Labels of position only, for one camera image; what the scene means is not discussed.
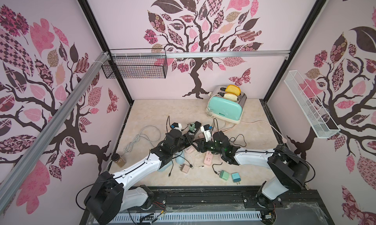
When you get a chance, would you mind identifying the pink power strip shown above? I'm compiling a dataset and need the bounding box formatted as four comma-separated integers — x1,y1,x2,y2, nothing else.
203,151,213,166

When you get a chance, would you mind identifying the pink charger plug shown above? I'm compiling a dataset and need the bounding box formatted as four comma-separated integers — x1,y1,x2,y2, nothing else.
180,164,191,174

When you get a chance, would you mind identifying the black power strip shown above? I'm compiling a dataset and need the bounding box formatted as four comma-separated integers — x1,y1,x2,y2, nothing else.
188,121,201,135

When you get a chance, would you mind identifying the green charger plug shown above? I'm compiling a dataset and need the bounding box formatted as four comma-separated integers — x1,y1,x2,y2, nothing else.
219,170,230,181

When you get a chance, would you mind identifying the teal charger plug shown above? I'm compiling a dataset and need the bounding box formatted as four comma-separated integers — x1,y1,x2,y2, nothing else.
231,173,241,185

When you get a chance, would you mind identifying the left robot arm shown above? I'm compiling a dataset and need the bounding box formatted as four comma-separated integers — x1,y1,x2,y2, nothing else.
84,129,198,225

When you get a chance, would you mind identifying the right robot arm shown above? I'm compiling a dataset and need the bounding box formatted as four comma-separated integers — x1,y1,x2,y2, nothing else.
193,132,310,204

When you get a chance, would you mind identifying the blue mouse bottom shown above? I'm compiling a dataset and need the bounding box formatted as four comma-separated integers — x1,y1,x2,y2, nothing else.
174,152,185,165

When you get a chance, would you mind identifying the mint green toaster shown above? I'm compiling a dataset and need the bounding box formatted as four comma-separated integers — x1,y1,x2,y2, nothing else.
206,86,247,124

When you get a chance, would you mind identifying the pale toast slice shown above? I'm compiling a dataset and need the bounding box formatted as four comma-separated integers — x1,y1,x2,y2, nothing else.
223,93,238,102

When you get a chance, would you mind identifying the yellow toast slice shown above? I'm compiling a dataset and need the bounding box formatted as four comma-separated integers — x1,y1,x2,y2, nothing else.
225,85,241,96

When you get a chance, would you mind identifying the small brown jar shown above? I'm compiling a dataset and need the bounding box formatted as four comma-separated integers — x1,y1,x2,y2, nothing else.
111,153,126,168

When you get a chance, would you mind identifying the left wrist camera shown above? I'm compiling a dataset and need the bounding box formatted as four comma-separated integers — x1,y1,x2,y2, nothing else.
170,122,182,131

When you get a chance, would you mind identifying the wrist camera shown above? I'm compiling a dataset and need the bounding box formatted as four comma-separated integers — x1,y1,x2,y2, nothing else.
200,124,213,142
170,122,182,131

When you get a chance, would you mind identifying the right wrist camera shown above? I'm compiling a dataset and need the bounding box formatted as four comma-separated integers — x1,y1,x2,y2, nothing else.
200,124,213,142

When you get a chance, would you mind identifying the grey coiled cable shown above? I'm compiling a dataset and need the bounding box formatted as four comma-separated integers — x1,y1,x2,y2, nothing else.
123,125,162,155

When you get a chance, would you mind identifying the black mouse charging cable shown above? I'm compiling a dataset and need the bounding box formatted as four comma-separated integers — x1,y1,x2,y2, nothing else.
211,161,224,176

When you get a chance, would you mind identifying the pink power strip cord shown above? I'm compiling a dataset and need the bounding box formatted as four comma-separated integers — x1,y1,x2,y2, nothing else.
205,107,287,143

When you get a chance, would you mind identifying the black wire basket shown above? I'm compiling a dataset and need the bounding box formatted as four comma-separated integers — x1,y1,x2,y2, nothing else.
102,47,168,79

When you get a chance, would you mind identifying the white slotted cable duct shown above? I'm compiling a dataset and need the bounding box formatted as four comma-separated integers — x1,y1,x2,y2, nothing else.
110,211,262,225

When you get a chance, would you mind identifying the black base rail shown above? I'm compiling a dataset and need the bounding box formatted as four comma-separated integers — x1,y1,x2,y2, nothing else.
117,186,334,225

